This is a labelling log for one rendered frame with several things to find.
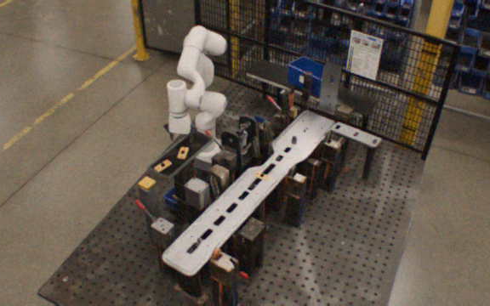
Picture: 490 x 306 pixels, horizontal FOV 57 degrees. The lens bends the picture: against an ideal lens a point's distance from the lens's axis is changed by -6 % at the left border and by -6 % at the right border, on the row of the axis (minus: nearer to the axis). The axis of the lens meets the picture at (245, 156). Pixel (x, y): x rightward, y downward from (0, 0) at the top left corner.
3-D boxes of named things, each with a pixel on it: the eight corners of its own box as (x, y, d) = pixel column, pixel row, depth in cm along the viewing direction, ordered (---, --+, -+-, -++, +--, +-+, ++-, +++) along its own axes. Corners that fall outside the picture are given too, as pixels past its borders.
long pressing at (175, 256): (196, 281, 201) (196, 280, 200) (156, 257, 210) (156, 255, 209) (337, 122, 288) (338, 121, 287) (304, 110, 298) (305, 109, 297)
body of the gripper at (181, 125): (166, 115, 220) (168, 133, 227) (187, 116, 219) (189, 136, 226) (170, 105, 226) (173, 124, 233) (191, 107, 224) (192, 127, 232)
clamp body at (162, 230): (172, 282, 234) (164, 236, 210) (156, 272, 239) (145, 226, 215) (185, 269, 240) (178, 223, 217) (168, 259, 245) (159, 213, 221)
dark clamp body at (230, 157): (232, 214, 270) (231, 164, 245) (213, 205, 275) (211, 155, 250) (242, 203, 277) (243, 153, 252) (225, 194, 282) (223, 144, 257)
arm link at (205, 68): (210, 116, 275) (184, 112, 277) (216, 104, 283) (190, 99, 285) (210, 43, 239) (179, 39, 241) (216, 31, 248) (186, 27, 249)
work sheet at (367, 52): (376, 82, 295) (384, 38, 275) (344, 71, 305) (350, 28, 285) (377, 81, 297) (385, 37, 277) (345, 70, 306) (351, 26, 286)
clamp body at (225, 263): (232, 320, 218) (231, 276, 195) (207, 305, 225) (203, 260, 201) (245, 304, 225) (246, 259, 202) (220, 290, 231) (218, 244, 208)
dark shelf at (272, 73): (364, 119, 289) (365, 115, 287) (243, 75, 327) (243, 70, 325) (378, 103, 303) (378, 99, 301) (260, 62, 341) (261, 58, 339)
